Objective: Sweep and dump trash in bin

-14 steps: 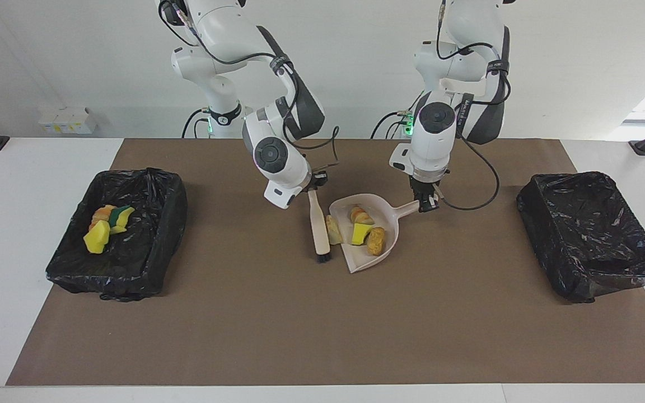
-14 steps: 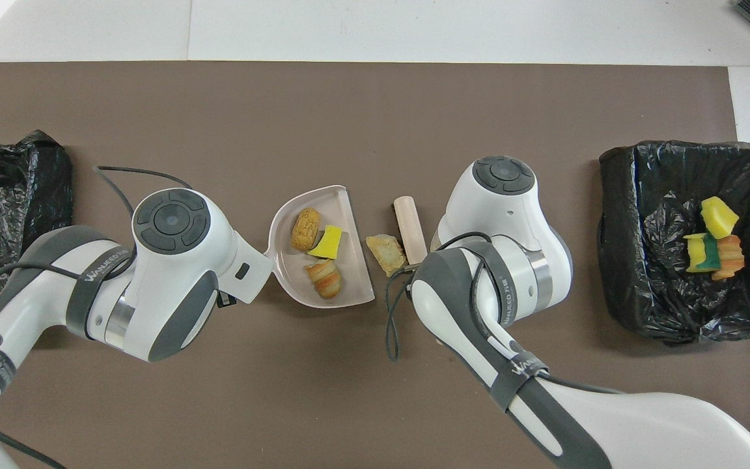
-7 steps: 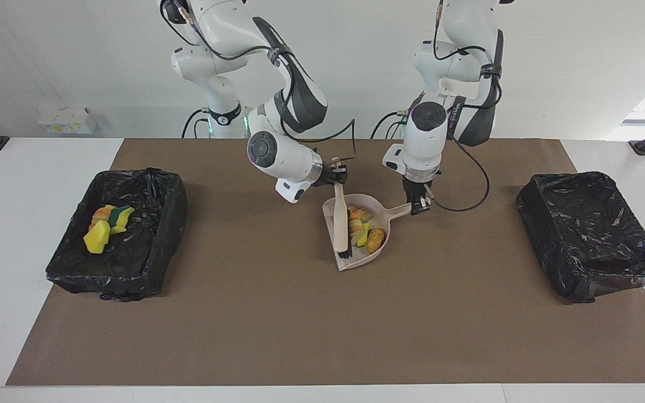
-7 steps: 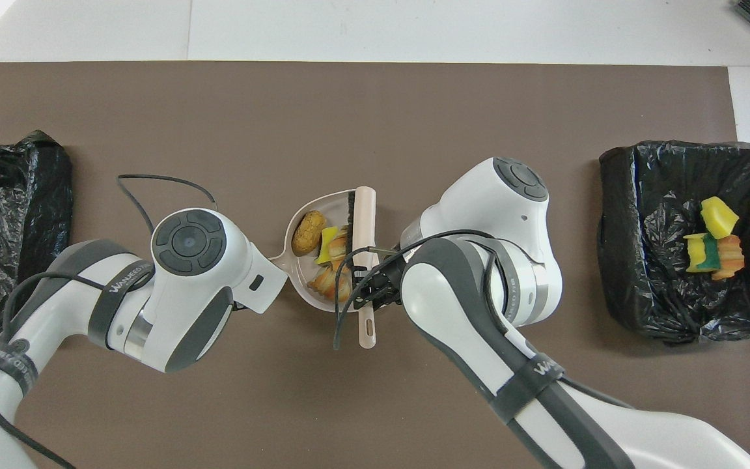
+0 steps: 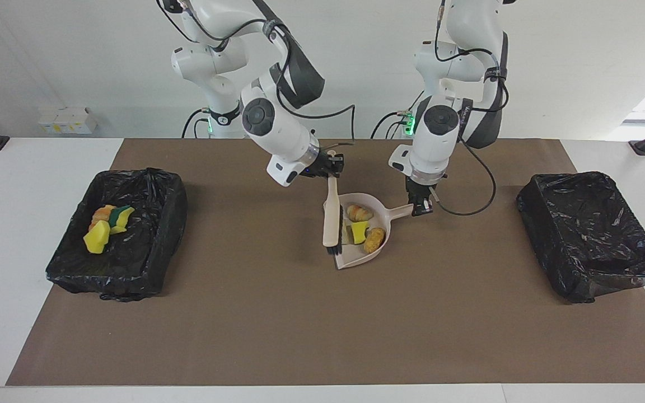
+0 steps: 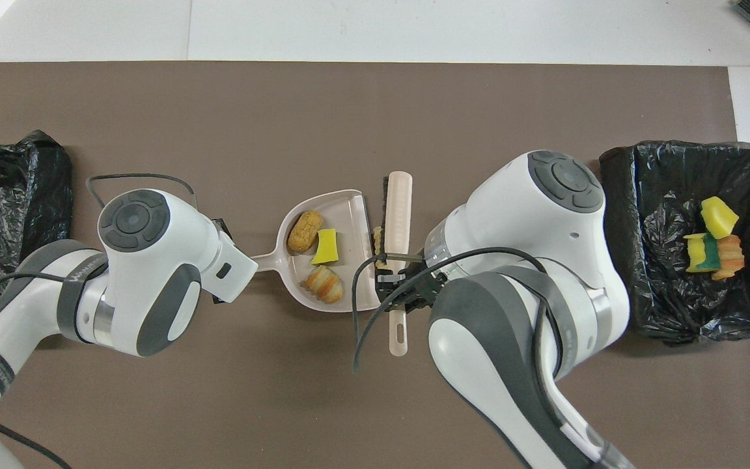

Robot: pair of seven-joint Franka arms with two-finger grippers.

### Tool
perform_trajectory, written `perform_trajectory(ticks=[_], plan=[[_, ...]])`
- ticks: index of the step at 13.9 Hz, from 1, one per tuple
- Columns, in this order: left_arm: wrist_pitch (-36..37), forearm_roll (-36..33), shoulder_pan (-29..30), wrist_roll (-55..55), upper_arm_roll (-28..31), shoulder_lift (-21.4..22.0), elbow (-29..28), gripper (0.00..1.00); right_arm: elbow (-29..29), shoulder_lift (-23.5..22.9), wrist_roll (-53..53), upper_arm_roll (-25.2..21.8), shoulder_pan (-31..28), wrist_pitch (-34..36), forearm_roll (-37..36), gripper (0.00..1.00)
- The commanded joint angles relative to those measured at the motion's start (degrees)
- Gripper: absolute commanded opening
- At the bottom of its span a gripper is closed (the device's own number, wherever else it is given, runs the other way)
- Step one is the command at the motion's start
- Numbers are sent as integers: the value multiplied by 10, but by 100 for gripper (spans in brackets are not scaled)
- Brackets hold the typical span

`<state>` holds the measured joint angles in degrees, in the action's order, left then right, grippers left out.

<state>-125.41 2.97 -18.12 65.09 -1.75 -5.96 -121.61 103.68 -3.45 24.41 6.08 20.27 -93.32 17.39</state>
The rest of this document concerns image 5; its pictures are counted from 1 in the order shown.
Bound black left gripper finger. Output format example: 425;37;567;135
410;193;434;217

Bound beige plastic dustpan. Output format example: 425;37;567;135
324;193;415;270

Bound beige hand brush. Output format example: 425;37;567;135
322;149;341;255

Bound brown round bun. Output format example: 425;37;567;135
363;227;386;254

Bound black bag lined bin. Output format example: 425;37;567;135
45;167;189;303
516;171;645;304

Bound brown table mat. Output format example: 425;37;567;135
6;138;645;387

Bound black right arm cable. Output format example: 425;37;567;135
157;0;357;146

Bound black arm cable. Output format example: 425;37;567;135
157;0;357;146
434;0;511;216

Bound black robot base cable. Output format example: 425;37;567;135
370;109;413;139
181;108;212;139

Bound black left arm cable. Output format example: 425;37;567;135
434;0;511;216

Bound white wall boxes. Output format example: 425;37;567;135
38;106;98;135

